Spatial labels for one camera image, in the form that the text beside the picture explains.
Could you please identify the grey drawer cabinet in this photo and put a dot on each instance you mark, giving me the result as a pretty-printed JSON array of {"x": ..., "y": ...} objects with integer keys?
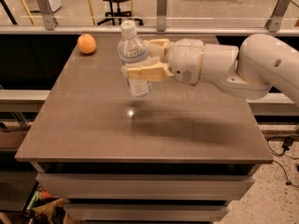
[{"x": 146, "y": 198}]

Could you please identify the metal railing post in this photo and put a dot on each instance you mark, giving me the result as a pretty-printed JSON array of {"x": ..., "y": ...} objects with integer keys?
[
  {"x": 274, "y": 22},
  {"x": 161, "y": 15},
  {"x": 49, "y": 21}
]

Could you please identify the middle metal railing post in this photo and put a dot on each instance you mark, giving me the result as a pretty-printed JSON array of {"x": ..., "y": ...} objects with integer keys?
[{"x": 161, "y": 15}]

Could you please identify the orange fruit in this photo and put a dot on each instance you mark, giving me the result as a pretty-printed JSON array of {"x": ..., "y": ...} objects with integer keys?
[{"x": 86, "y": 44}]

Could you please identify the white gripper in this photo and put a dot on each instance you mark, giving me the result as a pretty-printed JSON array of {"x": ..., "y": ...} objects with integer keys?
[{"x": 185, "y": 61}]

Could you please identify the right metal railing post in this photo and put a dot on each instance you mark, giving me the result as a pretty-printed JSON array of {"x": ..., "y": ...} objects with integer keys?
[{"x": 274, "y": 22}]

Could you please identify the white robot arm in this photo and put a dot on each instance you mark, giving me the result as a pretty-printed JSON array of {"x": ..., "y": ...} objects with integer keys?
[{"x": 261, "y": 62}]

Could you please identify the blue plastic water bottle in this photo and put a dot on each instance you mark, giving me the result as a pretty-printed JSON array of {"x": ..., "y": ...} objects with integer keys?
[{"x": 131, "y": 50}]

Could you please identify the left metal railing post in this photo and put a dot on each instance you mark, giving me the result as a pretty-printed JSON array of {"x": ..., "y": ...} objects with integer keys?
[{"x": 49, "y": 21}]

